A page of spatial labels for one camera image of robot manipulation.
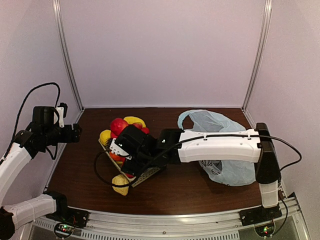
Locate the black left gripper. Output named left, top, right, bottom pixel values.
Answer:
left=42, top=123, right=82, bottom=146

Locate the beige perforated plastic basket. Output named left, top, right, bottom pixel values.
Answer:
left=98, top=139, right=164, bottom=188

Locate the pale yellow wrinkled fruit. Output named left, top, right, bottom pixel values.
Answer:
left=111, top=174, right=129, bottom=196

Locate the red lychee bunch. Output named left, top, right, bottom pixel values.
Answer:
left=132, top=122, right=150, bottom=134

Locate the dark red fruit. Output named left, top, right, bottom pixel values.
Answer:
left=109, top=117, right=129, bottom=136

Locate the light blue plastic bag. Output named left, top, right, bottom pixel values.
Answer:
left=177, top=109, right=261, bottom=187

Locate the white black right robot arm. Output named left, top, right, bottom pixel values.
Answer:
left=110, top=123, right=281, bottom=221

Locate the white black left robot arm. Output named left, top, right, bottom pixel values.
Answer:
left=0, top=105, right=82, bottom=240

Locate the orange fruit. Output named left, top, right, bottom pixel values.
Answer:
left=109, top=152, right=126, bottom=162

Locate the long yellow fruit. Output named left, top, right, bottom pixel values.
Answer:
left=123, top=116, right=147, bottom=128

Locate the large yellow lemon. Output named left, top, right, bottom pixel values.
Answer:
left=99, top=129, right=112, bottom=146

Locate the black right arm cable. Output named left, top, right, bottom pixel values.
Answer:
left=93, top=133, right=303, bottom=191

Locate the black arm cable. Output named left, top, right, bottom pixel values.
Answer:
left=93, top=133, right=303, bottom=191
left=0, top=82, right=61, bottom=161

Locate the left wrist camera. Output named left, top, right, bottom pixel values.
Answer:
left=53, top=102, right=68, bottom=128

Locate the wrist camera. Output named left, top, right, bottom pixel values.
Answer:
left=53, top=102, right=68, bottom=128
left=104, top=138, right=132, bottom=160

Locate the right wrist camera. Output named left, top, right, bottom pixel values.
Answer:
left=104, top=138, right=132, bottom=160

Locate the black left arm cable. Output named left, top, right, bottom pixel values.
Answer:
left=0, top=82, right=61, bottom=161

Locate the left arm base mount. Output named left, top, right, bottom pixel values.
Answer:
left=44, top=191, right=89, bottom=239

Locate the front aluminium rail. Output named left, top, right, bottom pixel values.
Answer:
left=24, top=197, right=308, bottom=240

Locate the left aluminium frame post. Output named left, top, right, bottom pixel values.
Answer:
left=52, top=0, right=85, bottom=111

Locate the aluminium frame post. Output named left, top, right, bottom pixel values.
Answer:
left=241, top=0, right=273, bottom=112
left=52, top=0, right=85, bottom=111

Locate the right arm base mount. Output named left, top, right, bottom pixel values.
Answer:
left=239, top=205, right=282, bottom=238

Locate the right aluminium frame post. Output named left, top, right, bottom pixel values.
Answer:
left=241, top=0, right=273, bottom=112

